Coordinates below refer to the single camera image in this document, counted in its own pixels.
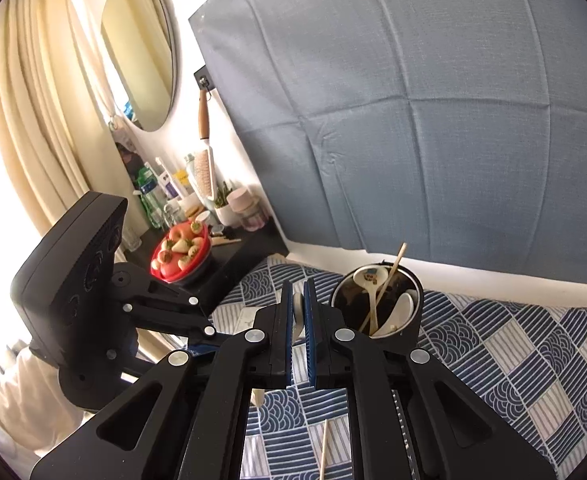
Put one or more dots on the beige chopstick in holder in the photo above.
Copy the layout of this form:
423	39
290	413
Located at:
386	287

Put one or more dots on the red fruit bowl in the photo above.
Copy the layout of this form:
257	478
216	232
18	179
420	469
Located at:
182	252

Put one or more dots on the beige chopstick on table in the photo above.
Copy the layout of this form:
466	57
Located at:
323	462

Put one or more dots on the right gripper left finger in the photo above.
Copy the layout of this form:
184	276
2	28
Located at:
185	418

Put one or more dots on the pink lidded jar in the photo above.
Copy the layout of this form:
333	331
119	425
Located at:
248	209

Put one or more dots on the black side shelf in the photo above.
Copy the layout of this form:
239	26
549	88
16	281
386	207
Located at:
221	273

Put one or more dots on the large white ceramic spoon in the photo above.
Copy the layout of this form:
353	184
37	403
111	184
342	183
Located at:
401	315

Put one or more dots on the grey fabric backdrop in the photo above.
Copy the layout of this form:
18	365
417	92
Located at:
458	127

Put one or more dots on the phone with butterfly case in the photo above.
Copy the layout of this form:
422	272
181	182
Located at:
245	320

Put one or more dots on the beige curtain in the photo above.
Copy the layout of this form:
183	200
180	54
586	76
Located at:
55	117

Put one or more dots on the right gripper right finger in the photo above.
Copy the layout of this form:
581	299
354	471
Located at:
410	417

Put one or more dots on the small decorated ceramic spoon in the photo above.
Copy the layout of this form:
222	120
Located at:
372	279

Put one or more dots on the black utensil holder cup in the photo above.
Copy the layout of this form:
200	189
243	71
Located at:
353	302

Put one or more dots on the green bottle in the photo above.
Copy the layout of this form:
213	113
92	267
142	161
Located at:
152	196

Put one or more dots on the wooden handled brush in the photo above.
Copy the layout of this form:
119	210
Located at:
204	167

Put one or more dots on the oval wall mirror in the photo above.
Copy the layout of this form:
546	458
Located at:
139	38

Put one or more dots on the white potted plant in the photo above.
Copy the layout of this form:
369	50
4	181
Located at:
223	211

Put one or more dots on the blue patterned tablecloth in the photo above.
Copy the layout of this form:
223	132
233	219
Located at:
529	363

